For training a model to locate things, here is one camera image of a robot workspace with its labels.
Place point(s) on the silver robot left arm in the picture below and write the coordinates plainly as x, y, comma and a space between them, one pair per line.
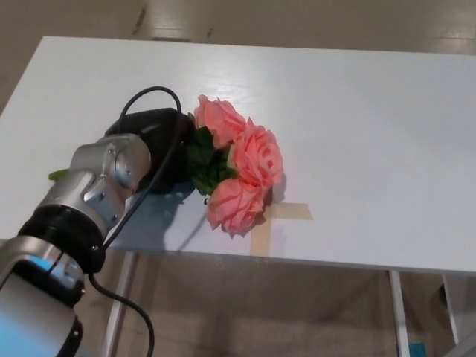
74, 193

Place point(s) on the white slanted table leg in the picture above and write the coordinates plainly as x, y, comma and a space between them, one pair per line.
121, 308

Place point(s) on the long beige masking tape strip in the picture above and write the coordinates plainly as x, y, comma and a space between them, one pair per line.
262, 241

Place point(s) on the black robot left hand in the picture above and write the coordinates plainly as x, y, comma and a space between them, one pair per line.
163, 130

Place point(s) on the white straight table leg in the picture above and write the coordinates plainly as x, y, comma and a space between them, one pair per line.
451, 312
398, 316

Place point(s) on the pink rose bouquet green stems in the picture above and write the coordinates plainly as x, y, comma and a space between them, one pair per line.
256, 156

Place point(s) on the blue floor object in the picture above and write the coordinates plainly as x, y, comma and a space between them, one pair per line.
417, 349

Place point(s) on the short beige masking tape strip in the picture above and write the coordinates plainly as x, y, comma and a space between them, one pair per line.
295, 212

